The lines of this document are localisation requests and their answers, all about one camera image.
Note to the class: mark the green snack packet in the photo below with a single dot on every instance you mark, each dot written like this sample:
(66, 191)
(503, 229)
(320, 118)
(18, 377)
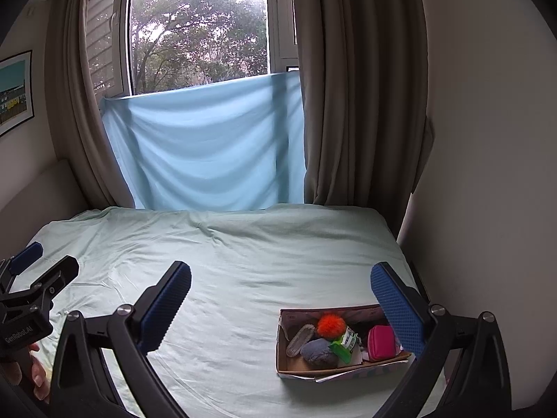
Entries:
(346, 345)

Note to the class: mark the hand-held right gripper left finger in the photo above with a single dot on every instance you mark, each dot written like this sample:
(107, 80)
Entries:
(163, 309)

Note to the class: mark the beige curtain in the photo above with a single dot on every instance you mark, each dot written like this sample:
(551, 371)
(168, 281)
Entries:
(74, 96)
(361, 96)

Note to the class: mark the pink cardboard box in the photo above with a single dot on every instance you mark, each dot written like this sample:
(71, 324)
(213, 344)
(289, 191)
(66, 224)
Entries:
(300, 368)

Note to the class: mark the wall poster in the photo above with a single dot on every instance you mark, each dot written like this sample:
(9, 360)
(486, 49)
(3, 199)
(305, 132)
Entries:
(15, 91)

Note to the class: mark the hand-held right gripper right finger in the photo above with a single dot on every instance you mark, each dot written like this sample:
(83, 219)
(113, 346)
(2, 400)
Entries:
(398, 309)

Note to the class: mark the pink zip pouch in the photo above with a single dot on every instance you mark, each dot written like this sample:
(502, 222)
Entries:
(380, 342)

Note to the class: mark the light blue hanging cloth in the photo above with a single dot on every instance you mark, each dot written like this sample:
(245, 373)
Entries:
(196, 148)

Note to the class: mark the bed with mint sheet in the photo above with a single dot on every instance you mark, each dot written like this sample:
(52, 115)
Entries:
(239, 261)

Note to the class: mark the brown knitted scrubber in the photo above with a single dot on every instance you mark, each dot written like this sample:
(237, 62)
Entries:
(299, 339)

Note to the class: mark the person's left hand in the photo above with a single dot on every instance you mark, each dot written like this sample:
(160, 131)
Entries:
(40, 374)

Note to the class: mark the grey soft toy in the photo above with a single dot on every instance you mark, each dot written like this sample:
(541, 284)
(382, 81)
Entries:
(317, 351)

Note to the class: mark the white headboard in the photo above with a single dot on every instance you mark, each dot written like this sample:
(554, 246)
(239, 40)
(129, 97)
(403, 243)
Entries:
(35, 191)

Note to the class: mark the window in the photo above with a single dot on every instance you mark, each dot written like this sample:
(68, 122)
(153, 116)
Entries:
(196, 30)

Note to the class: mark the orange fluffy pompom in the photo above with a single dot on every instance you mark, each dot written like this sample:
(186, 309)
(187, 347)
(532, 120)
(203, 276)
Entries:
(330, 325)

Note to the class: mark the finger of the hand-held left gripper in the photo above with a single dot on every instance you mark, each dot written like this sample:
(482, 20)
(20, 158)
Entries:
(52, 276)
(26, 255)

